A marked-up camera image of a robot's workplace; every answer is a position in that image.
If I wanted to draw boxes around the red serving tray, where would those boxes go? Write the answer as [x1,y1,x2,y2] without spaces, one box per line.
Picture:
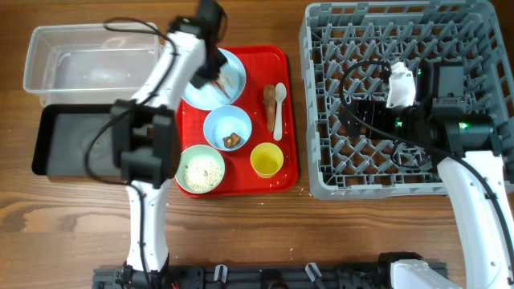
[175,45,299,197]

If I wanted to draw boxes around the white plastic spoon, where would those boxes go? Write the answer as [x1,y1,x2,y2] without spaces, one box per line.
[273,83,287,141]

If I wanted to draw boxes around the small light blue bowl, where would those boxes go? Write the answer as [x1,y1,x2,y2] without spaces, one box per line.
[203,105,252,152]

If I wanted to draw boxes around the yellow plastic cup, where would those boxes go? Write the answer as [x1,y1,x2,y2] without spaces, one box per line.
[250,142,284,178]

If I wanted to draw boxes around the brown food scrap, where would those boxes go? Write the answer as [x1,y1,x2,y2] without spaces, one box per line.
[222,132,241,149]

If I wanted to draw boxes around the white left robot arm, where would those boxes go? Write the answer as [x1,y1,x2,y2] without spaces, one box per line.
[92,1,228,288]

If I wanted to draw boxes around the large light blue plate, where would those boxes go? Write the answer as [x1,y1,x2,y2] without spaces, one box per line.
[182,49,246,111]

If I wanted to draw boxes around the grey dishwasher rack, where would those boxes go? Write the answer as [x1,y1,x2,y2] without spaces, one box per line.
[299,1,513,200]

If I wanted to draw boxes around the white rice pile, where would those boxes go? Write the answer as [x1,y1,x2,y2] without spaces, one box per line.
[183,157,223,193]

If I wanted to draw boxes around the light green bowl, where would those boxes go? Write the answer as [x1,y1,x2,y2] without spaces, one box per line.
[175,144,226,194]

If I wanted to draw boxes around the black tray bin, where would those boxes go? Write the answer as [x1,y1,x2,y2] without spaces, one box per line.
[31,104,150,177]

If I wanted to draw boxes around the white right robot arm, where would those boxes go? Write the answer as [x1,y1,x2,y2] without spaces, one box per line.
[338,60,513,288]

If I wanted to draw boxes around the red and white wrapper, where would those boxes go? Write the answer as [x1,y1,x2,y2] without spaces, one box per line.
[212,79,231,99]

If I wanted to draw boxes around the clear plastic bin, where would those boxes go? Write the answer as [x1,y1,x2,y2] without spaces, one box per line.
[22,22,161,106]

